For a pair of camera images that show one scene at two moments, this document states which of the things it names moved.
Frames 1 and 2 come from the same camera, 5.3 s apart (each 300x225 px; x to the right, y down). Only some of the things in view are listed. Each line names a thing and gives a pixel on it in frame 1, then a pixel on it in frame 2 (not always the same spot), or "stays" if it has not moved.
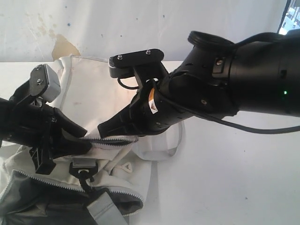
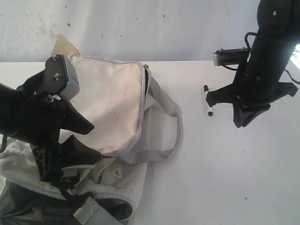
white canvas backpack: [100, 185] stays
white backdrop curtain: [43, 30] stays
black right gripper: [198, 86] → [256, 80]
